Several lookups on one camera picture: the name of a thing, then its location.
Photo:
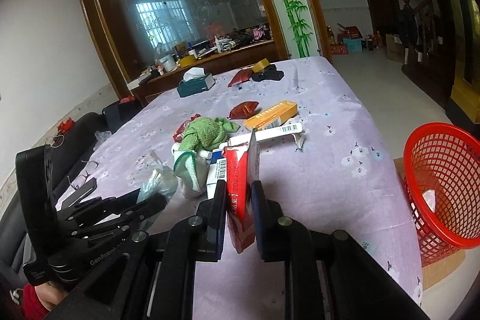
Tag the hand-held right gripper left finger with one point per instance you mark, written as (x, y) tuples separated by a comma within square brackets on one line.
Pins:
[(219, 218)]

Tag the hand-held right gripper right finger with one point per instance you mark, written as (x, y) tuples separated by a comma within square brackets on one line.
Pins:
[(259, 218)]

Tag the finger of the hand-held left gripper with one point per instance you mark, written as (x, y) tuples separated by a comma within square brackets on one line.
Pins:
[(138, 215), (105, 205)]

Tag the red carton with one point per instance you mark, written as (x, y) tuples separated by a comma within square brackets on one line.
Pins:
[(240, 192)]

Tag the clear plastic bag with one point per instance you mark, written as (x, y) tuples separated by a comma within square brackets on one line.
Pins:
[(155, 183)]

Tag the blue and white box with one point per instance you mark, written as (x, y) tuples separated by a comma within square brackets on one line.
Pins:
[(218, 170)]

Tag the white cloth with green trim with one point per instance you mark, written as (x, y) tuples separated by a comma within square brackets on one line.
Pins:
[(187, 172)]

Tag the green towel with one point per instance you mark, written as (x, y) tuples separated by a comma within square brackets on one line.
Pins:
[(206, 132)]

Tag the long white box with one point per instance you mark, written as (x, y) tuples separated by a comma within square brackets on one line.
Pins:
[(275, 131)]

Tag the orange box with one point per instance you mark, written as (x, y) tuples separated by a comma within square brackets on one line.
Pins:
[(272, 115)]

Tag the red plastic basket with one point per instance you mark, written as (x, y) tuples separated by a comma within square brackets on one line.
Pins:
[(446, 162)]

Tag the person's left forearm red sleeve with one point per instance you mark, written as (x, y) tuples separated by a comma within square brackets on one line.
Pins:
[(35, 301)]

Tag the black phone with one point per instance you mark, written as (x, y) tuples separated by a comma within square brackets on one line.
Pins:
[(79, 192)]

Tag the eyeglasses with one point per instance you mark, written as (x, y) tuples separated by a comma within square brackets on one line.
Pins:
[(84, 173)]

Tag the purple floral tablecloth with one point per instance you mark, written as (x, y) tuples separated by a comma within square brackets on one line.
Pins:
[(322, 185)]

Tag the black bag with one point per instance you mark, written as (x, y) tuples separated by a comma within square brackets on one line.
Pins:
[(118, 114)]

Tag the crumpled red wrapper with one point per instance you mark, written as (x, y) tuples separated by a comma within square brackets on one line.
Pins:
[(183, 128)]

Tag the red snack packet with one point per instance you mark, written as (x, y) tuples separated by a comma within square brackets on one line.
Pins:
[(244, 109)]

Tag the teal tissue box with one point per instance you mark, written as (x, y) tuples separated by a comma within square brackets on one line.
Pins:
[(197, 84)]

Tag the black cloth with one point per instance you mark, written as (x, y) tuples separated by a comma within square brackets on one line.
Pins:
[(269, 75)]

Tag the dark red flat packet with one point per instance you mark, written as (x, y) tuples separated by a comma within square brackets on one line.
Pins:
[(240, 76)]

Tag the yellow tape roll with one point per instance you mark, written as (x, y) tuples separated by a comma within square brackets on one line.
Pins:
[(261, 65)]

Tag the wooden ledge with clutter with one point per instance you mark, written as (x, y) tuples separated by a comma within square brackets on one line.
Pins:
[(240, 55)]

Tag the white paper scrap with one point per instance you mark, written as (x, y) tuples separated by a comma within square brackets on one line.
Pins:
[(429, 199)]

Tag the red gift box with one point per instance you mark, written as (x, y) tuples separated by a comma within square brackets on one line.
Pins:
[(339, 49)]

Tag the cardboard box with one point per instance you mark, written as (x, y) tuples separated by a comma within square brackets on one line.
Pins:
[(395, 47)]

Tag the wooden staircase railing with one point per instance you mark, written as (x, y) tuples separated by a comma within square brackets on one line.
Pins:
[(427, 42)]

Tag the brown wooden door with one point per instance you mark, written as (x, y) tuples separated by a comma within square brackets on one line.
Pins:
[(378, 1)]

